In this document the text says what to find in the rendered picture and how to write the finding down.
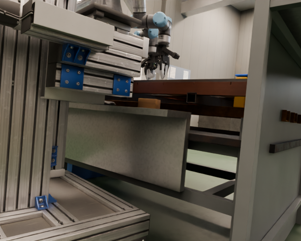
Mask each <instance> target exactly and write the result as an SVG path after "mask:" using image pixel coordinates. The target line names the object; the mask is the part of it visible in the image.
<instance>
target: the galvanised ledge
mask: <svg viewBox="0 0 301 241"><path fill-rule="evenodd" d="M69 108H78V109H88V110H102V111H112V112H123V113H133V114H143V115H153V116H164V117H175V118H188V119H190V118H191V112H185V111H176V110H163V109H150V108H137V107H124V106H111V105H98V104H85V103H72V102H70V103H69Z"/></svg>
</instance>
